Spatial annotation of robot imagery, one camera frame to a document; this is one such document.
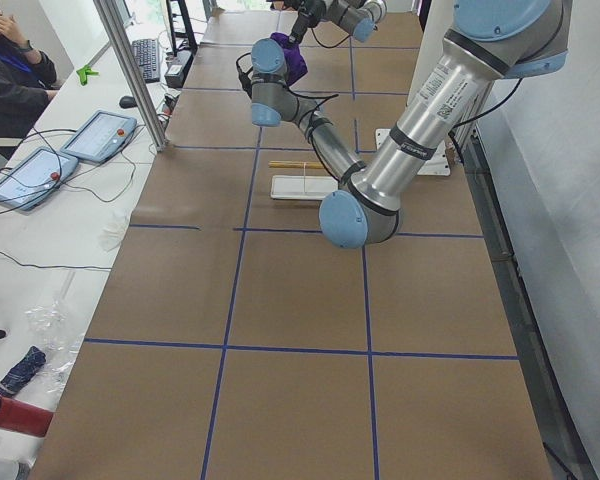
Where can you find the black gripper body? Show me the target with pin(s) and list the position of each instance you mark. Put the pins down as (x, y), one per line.
(303, 19)

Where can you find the purple towel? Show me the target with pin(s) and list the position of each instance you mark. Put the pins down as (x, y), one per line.
(296, 65)

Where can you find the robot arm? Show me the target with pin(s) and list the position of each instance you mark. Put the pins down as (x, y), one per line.
(357, 18)
(487, 41)

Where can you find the white towel rack base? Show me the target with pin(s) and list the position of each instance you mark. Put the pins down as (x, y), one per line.
(310, 188)

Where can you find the black box with label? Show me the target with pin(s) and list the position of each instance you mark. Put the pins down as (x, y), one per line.
(177, 69)

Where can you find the black keyboard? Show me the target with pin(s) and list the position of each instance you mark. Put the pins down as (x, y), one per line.
(146, 53)

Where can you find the black computer mouse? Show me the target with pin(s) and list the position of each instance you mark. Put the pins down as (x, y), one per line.
(127, 102)

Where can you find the green clamp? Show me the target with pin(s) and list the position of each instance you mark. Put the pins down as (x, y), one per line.
(84, 73)

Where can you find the teach pendant tablet far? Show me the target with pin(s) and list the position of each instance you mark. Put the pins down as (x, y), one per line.
(102, 136)

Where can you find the teach pendant tablet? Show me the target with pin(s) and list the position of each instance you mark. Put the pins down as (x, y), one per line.
(35, 178)
(102, 136)

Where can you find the seated person in black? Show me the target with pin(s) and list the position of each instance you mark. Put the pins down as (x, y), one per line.
(27, 81)

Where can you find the teach pendant tablet near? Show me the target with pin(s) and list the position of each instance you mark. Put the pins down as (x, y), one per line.
(35, 178)

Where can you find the clear plastic wrap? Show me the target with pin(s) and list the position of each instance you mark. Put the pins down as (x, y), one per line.
(58, 331)

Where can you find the dark blue folded cloth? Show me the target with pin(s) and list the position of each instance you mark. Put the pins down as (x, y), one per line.
(22, 373)

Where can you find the red cylinder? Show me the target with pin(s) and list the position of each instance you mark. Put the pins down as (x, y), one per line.
(20, 417)

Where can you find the grey aluminium frame post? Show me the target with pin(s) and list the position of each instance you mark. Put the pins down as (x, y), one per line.
(119, 41)

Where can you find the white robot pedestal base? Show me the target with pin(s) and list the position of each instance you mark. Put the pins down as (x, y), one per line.
(438, 165)

